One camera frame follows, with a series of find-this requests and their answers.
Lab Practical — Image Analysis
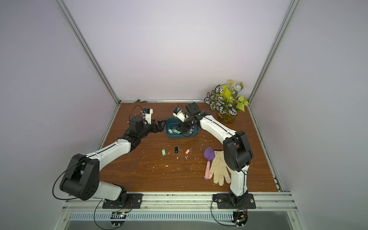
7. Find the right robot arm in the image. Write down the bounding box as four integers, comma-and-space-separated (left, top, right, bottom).
173, 102, 254, 206

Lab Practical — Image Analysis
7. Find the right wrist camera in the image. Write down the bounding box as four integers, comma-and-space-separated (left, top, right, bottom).
173, 108, 186, 122

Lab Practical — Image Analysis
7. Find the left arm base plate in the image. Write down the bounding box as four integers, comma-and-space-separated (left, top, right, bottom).
102, 193, 143, 209

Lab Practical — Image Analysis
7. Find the purple trowel with pink handle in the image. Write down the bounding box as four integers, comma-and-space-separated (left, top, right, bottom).
204, 147, 215, 180

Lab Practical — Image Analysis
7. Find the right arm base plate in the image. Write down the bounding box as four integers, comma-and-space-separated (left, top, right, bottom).
212, 193, 256, 209

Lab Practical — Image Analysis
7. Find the mint green tag key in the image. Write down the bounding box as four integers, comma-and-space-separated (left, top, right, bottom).
172, 129, 181, 135

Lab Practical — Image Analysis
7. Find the potted plant in yellow vase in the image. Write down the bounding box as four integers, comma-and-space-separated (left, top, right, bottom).
204, 80, 250, 123

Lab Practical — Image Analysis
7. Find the controller board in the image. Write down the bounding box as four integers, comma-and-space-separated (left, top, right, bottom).
110, 212, 127, 229
233, 209, 248, 228

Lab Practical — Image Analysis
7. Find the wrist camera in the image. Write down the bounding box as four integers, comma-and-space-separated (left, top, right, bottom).
142, 108, 153, 125
173, 108, 186, 122

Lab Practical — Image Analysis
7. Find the aluminium front rail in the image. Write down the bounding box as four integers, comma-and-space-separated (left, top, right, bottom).
62, 192, 298, 212

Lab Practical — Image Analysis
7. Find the teal plastic storage box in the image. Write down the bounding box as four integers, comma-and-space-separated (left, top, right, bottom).
165, 117, 199, 140

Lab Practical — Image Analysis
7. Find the right controller board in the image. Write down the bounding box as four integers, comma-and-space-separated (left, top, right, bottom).
233, 209, 248, 228

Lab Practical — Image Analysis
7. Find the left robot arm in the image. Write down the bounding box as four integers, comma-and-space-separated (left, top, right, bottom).
59, 116, 166, 204

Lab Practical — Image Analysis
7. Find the left controller board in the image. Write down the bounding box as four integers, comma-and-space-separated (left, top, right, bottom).
110, 212, 127, 229

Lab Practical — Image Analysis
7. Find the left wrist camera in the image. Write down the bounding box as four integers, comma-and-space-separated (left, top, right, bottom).
142, 108, 153, 125

